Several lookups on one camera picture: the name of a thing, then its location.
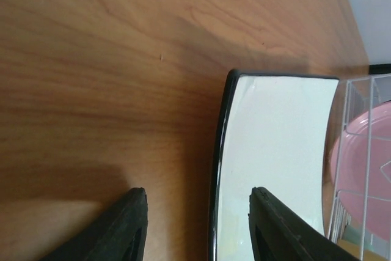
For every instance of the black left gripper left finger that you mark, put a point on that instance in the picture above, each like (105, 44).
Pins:
(119, 233)

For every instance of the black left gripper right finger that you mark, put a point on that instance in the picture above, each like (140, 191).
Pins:
(278, 233)

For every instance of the teal floral round plate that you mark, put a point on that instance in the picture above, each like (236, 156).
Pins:
(351, 234)

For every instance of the square grey black-edged plate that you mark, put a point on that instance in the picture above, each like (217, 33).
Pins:
(271, 133)

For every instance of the pink plate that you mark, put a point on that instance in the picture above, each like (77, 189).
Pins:
(363, 158)

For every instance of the white wire dish rack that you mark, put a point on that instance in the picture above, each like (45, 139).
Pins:
(360, 95)

